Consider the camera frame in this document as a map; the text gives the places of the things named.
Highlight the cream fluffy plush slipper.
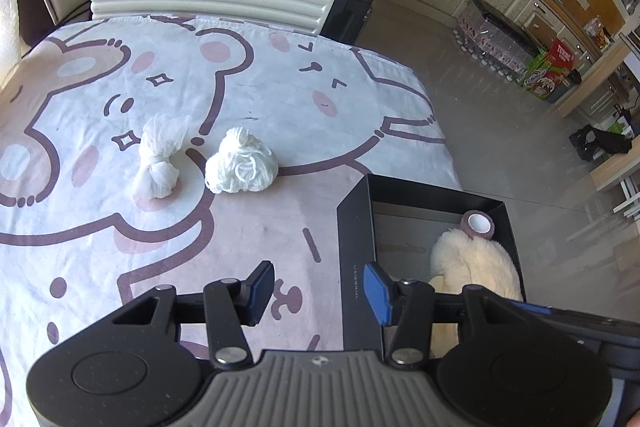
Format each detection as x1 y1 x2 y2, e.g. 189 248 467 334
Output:
427 229 524 362

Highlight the black open storage box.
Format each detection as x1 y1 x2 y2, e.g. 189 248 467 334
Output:
336 174 522 352

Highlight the bear print bed sheet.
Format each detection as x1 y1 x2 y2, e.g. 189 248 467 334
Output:
1 16 459 426

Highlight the knotted white plastic bag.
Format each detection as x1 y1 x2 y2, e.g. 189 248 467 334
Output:
131 114 190 199

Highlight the wooden table with white legs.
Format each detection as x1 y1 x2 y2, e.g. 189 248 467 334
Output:
554 31 640 223

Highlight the red green carton box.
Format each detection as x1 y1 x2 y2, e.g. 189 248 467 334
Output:
518 38 575 100

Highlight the shrink-wrapped water bottle pack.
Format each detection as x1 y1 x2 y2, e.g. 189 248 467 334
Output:
454 0 540 83

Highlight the white paper towel sheet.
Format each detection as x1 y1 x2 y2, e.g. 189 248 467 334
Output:
0 0 22 87

